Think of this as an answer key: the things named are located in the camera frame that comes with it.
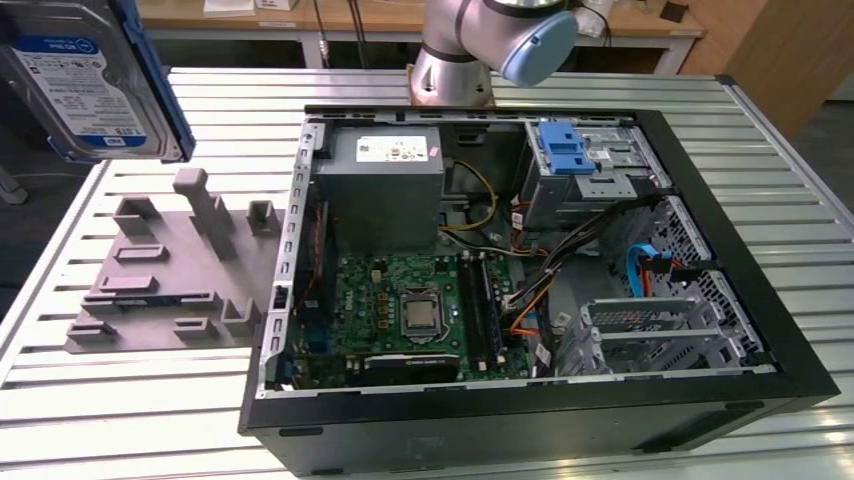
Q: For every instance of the blue plastic drive latch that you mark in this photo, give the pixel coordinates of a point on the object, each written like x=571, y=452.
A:
x=560, y=150

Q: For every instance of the black RAM slot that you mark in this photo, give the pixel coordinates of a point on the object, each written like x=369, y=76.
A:
x=471, y=310

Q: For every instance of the metal drive cage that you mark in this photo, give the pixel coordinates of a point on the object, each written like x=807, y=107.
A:
x=600, y=187

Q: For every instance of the hard disk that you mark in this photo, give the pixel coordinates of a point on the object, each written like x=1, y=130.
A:
x=86, y=90

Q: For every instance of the grey metal stand foot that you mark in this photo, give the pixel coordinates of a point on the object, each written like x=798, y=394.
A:
x=13, y=187

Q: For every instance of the small white box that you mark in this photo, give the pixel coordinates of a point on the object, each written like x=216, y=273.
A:
x=276, y=4

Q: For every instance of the white paper sheet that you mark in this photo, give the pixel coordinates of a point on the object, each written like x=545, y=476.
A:
x=228, y=7

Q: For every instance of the metal disk bay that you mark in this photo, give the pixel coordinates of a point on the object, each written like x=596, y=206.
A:
x=654, y=335

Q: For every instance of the silver CPU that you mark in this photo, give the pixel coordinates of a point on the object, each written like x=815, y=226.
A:
x=420, y=314

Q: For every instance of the grey parts rack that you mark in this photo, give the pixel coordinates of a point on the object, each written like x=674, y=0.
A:
x=180, y=280

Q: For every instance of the small brown box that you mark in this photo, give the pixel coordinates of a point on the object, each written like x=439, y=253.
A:
x=675, y=10

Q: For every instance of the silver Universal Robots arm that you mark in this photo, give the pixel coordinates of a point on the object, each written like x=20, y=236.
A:
x=453, y=75

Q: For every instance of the black PC case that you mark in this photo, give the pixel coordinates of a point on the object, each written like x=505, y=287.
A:
x=467, y=435

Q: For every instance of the wooden cabinet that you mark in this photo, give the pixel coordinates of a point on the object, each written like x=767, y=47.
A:
x=787, y=50

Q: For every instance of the wooden desk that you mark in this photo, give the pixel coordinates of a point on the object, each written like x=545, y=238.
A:
x=173, y=21

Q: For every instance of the grey power supply unit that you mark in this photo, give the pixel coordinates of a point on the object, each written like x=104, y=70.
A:
x=380, y=210

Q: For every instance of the clear plastic bag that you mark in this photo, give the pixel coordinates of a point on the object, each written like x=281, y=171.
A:
x=593, y=22

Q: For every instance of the black graphics card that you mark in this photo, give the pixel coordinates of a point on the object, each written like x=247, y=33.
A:
x=413, y=369

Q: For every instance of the black CPU socket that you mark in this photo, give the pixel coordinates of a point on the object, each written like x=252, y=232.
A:
x=400, y=335

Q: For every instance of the green motherboard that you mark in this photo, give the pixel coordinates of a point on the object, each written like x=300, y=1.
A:
x=373, y=300

